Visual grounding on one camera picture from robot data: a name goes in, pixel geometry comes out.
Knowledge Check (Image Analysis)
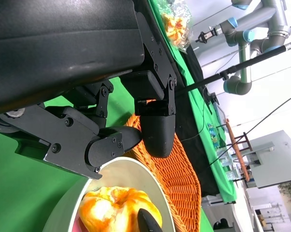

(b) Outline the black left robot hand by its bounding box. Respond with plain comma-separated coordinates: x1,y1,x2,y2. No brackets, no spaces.
0,0,179,181

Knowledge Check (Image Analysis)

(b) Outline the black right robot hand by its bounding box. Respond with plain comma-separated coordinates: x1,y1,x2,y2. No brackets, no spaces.
137,208,164,232

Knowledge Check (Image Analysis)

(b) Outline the curled orange croissant bread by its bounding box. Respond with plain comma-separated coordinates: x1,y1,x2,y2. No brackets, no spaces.
78,185,163,232

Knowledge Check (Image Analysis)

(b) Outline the pale green bowl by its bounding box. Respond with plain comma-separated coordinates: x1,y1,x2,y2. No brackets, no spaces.
42,156,176,232

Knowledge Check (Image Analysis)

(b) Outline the orange wicker basket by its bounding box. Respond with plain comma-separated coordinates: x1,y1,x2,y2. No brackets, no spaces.
125,99,203,232

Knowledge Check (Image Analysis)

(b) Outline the plastic bag of bread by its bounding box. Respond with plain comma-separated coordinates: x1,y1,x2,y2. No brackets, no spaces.
159,0,194,53

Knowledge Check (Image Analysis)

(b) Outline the black rounded device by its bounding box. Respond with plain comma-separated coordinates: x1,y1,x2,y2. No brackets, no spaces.
212,218,234,231

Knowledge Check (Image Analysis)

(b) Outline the colourful cartoon picture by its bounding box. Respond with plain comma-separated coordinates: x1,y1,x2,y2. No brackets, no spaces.
207,122,220,143

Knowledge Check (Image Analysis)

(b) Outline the brown wooden rack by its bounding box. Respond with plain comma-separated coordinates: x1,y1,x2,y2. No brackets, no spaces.
223,118,253,182

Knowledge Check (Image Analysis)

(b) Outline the green tablecloth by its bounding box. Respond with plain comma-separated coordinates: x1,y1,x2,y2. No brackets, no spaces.
0,77,213,232
147,0,237,203

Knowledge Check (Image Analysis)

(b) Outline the grey cabinet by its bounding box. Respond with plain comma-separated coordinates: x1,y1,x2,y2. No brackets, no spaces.
248,130,291,189

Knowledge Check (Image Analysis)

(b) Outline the black boom pole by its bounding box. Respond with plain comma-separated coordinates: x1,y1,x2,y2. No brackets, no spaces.
175,38,291,94

